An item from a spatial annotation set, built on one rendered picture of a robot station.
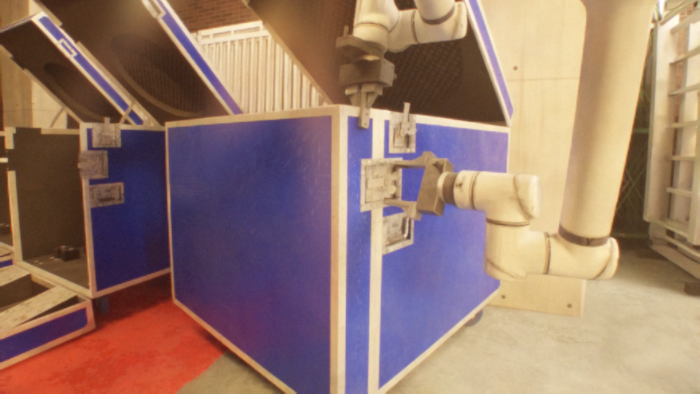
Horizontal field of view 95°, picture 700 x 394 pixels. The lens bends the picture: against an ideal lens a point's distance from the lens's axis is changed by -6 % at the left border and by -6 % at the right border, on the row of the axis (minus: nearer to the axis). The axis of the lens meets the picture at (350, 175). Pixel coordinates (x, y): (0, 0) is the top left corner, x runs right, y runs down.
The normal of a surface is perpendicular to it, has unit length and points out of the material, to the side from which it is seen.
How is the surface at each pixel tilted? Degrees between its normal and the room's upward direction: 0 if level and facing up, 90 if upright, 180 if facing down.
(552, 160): 90
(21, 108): 90
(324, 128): 90
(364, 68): 80
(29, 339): 90
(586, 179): 106
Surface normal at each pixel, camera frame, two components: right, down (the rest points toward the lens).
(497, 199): -0.69, 0.08
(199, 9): -0.36, 0.07
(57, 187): 0.90, 0.05
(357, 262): 0.74, 0.07
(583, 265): -0.33, 0.38
